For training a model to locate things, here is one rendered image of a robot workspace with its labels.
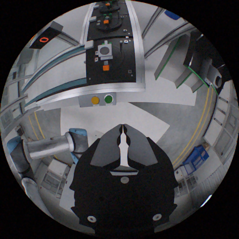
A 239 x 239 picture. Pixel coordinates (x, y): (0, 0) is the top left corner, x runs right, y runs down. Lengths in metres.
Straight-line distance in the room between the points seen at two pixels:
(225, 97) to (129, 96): 3.98
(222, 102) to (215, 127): 1.09
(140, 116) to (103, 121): 0.27
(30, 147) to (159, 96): 0.77
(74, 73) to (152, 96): 0.51
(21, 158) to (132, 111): 0.69
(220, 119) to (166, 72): 3.74
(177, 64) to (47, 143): 0.66
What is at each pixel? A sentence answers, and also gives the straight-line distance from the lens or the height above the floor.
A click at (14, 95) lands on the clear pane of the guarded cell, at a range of 1.42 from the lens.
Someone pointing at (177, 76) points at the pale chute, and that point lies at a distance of 0.42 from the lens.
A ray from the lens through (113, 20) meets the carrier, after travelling 0.54.
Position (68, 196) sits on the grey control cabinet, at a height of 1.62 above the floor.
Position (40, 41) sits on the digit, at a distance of 0.36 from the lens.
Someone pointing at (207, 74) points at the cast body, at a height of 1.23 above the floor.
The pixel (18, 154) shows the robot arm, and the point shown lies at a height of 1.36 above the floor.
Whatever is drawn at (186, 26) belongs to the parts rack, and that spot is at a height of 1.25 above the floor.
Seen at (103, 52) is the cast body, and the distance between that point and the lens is 0.27.
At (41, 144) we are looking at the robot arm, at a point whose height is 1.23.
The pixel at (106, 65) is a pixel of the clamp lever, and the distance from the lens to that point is 0.28.
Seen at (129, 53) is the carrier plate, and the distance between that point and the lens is 0.40.
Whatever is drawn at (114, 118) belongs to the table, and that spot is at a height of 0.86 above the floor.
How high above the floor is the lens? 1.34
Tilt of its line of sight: 62 degrees down
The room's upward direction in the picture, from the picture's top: 178 degrees counter-clockwise
